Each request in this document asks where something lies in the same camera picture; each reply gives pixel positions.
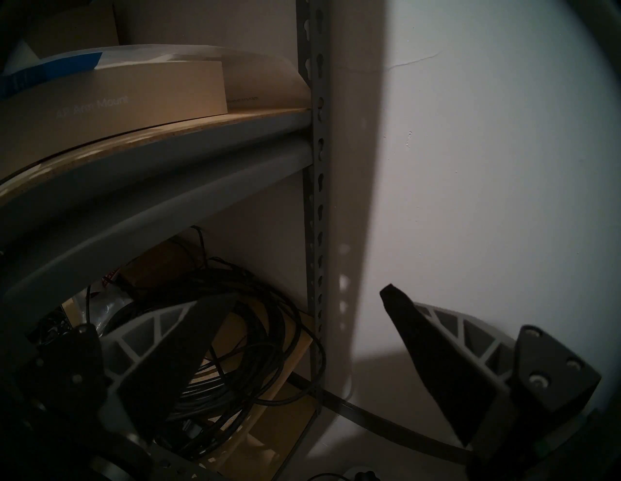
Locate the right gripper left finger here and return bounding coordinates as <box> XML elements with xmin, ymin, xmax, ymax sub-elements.
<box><xmin>19</xmin><ymin>293</ymin><xmax>239</xmax><ymax>442</ymax></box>

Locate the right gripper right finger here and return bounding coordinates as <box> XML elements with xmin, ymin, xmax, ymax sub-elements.
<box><xmin>379</xmin><ymin>284</ymin><xmax>602</xmax><ymax>448</ymax></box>

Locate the grey metal rack shelf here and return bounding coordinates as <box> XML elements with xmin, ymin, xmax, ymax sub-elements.
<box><xmin>0</xmin><ymin>0</ymin><xmax>474</xmax><ymax>481</ymax></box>

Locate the brown cardboard back sheet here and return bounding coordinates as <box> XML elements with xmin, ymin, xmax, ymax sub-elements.
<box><xmin>29</xmin><ymin>0</ymin><xmax>297</xmax><ymax>49</ymax></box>

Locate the black cable coil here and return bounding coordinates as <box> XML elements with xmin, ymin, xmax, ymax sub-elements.
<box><xmin>87</xmin><ymin>225</ymin><xmax>326</xmax><ymax>461</ymax></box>

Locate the flat brown AP mount box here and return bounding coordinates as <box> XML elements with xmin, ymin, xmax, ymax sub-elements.
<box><xmin>0</xmin><ymin>61</ymin><xmax>229</xmax><ymax>182</ymax></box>

